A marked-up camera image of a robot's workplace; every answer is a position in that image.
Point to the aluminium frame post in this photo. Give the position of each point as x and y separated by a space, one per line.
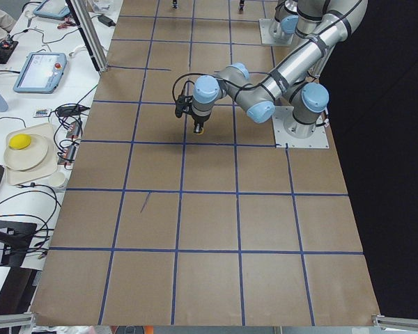
88 33

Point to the white paper cup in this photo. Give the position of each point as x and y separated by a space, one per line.
58 181

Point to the yellow ball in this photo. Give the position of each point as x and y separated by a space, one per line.
19 141

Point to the copper circuit board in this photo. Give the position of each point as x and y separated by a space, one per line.
75 130
67 155

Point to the aluminium rail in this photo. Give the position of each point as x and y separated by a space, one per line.
24 319
395 323

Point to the aluminium rail bottom right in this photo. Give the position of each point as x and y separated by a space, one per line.
395 323

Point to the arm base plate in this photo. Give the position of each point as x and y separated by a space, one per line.
274 33
289 133

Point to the black power adapter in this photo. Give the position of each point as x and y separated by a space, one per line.
107 21

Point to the yellow push button switch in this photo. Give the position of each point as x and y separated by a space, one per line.
200 131

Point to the far teach pendant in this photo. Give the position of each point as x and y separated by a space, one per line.
52 9

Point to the black power brick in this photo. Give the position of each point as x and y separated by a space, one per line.
68 110

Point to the teach pendant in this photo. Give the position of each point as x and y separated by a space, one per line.
52 9
41 73

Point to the black stand base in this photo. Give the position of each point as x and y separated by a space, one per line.
15 239

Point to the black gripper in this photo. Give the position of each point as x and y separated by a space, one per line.
199 121

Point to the cream round plate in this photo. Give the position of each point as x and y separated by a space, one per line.
28 157

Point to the cream square tray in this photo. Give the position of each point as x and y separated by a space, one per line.
45 168

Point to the small remote control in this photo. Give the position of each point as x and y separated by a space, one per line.
42 113

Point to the copper circuit board upper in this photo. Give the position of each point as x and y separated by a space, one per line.
75 130

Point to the near teach pendant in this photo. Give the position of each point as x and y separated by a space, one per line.
41 73

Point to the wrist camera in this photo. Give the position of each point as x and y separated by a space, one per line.
183 105

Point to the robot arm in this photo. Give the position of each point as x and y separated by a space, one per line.
304 25
316 27

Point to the aluminium rail bottom left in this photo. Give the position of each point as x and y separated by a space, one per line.
24 319

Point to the black red device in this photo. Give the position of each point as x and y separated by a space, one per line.
7 47

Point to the copper circuit board lower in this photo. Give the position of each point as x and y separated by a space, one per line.
67 155

